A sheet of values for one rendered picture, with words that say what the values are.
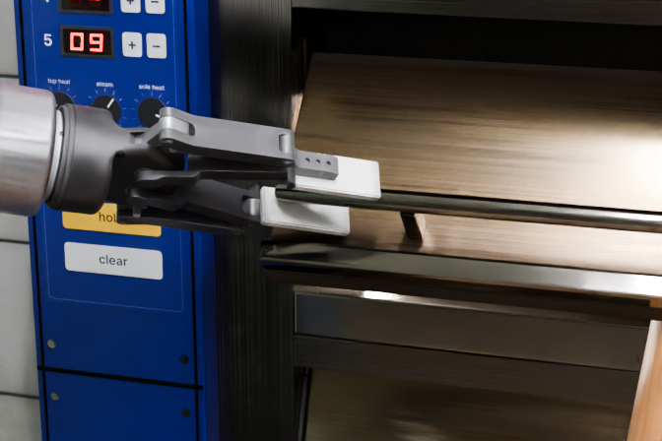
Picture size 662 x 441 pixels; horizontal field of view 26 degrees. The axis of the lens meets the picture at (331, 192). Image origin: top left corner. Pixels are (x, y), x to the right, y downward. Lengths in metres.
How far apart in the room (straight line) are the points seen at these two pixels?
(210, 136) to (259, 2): 0.20
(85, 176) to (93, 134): 0.03
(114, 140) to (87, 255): 0.27
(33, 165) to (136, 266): 0.27
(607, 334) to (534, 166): 0.15
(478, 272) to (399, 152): 0.13
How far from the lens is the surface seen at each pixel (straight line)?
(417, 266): 1.06
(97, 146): 0.99
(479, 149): 1.12
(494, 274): 1.05
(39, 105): 0.98
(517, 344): 1.18
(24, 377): 1.35
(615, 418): 1.23
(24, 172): 0.97
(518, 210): 1.03
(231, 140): 0.99
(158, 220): 1.07
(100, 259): 1.23
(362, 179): 1.04
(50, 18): 1.20
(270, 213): 1.07
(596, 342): 1.17
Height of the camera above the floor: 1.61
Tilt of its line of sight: 17 degrees down
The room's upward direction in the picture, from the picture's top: straight up
